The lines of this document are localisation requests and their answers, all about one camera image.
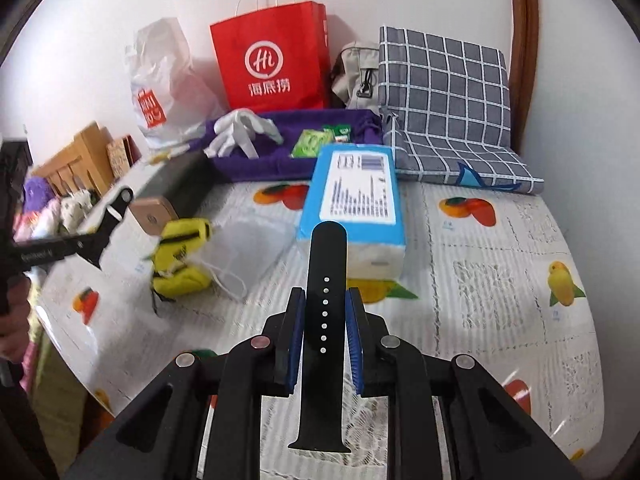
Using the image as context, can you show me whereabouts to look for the wooden door frame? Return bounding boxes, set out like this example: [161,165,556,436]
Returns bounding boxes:
[510,0,541,156]

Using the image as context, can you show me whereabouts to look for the green wet wipe packet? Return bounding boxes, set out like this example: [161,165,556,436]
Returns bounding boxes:
[291,129,333,159]

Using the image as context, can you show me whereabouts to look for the grey checked cushion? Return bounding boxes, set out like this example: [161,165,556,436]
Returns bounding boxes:
[377,26,546,196]

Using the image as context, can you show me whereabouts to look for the blue tissue box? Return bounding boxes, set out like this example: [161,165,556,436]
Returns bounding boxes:
[296,143,408,281]

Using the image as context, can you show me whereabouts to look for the yellow pouch with black straps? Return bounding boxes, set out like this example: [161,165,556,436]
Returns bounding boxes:
[151,217,213,303]

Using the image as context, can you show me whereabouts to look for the person's left hand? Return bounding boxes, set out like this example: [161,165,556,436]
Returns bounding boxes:
[0,275,31,363]

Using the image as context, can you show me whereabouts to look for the purple towel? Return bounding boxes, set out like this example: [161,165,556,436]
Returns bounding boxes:
[202,109,386,183]

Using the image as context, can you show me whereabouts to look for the white gloves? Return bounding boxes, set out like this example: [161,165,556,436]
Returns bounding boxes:
[202,110,284,159]

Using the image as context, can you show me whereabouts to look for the black watch strap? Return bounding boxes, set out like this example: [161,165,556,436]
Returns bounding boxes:
[289,220,353,453]

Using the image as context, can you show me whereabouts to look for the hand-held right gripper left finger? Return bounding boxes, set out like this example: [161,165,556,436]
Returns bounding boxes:
[65,287,306,480]

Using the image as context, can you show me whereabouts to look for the face mask in clear wrapper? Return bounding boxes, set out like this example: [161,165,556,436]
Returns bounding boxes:
[192,210,296,303]

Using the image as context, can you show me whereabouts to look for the red paper bag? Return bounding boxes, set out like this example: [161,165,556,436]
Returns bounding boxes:
[210,0,331,113]

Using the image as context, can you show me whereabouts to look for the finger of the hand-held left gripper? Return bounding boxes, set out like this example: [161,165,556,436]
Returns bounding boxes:
[75,186,135,268]

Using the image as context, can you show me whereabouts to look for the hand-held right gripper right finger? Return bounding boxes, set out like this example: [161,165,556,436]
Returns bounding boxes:
[347,287,583,480]

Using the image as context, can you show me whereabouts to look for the dark green box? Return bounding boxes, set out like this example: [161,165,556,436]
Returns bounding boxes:
[129,152,216,236]

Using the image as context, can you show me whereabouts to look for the white plastic shopping bag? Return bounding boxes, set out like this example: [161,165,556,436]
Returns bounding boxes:
[125,17,226,148]

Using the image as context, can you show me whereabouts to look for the grey backpack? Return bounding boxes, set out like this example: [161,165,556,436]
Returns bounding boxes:
[330,42,381,111]

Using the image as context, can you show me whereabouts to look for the brown printed box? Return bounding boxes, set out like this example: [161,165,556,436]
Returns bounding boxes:
[106,135,138,178]

